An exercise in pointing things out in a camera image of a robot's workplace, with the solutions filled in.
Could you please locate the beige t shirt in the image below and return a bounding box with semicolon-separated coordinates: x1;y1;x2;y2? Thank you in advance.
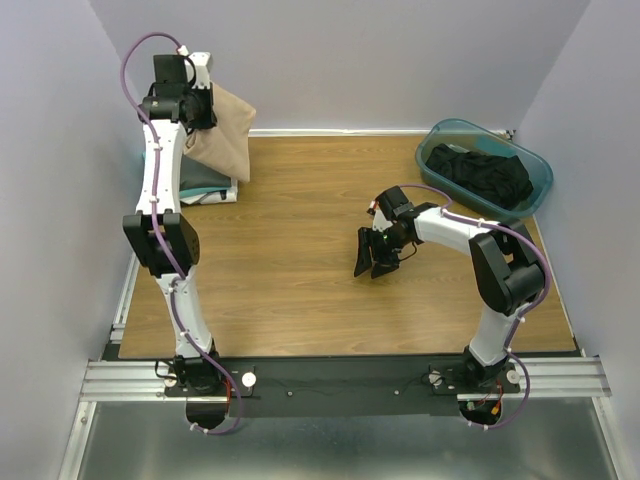
183;83;256;183

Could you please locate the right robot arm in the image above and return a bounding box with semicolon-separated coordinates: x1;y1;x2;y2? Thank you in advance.
354;186;550;389

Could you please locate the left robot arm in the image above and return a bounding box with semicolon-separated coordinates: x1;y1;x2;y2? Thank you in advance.
122;51;223;396

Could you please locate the teal plastic basket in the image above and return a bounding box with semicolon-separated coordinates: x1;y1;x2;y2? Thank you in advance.
415;118;553;220

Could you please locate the black t shirt in basket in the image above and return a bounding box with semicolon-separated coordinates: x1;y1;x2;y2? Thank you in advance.
425;144;534;210

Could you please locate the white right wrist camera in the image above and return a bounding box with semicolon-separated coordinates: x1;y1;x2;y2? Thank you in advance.
368;201;392;232

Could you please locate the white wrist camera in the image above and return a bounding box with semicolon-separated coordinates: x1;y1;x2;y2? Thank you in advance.
189;52;213;90
368;201;392;232

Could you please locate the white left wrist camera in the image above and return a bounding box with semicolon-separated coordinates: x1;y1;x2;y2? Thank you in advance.
189;52;213;90

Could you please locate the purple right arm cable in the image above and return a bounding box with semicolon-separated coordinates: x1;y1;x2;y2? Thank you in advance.
399;183;554;432

